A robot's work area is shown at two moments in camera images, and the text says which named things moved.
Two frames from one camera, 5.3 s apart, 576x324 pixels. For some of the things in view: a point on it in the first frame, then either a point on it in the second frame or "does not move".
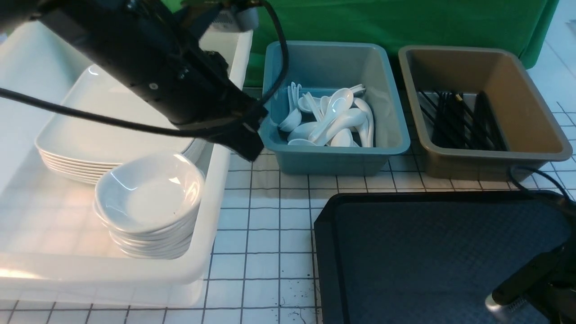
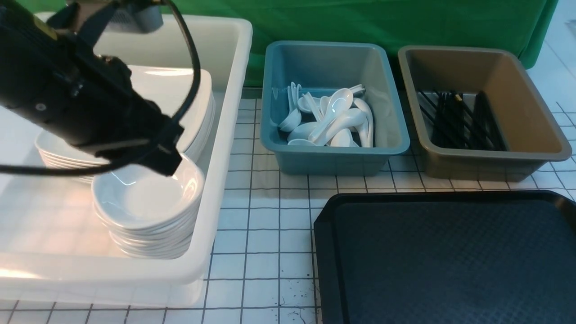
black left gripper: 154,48 -> 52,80
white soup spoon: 340,101 does not move
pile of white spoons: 340,119 does not move
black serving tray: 427,257 does not move
